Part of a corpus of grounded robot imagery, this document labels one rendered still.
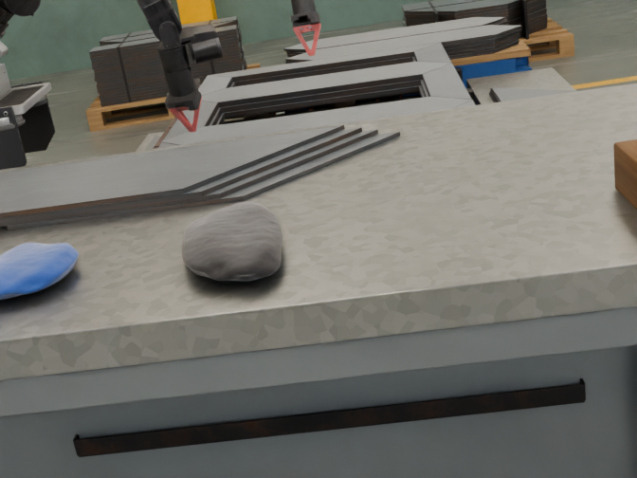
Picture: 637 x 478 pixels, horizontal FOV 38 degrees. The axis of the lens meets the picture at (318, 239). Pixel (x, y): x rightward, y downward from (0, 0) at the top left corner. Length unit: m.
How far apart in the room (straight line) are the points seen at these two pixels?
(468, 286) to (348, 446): 0.83
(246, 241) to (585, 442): 0.90
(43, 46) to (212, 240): 8.62
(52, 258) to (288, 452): 0.76
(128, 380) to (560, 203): 0.46
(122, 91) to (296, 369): 5.78
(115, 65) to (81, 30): 2.87
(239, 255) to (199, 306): 0.06
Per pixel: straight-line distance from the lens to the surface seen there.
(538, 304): 0.82
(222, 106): 2.58
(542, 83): 2.75
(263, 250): 0.86
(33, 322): 0.89
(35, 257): 0.96
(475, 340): 0.83
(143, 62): 6.50
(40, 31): 9.46
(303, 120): 2.22
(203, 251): 0.89
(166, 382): 0.86
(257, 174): 1.14
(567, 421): 1.61
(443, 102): 2.21
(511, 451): 1.62
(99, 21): 9.32
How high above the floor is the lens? 1.39
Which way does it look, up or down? 21 degrees down
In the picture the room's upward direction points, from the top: 9 degrees counter-clockwise
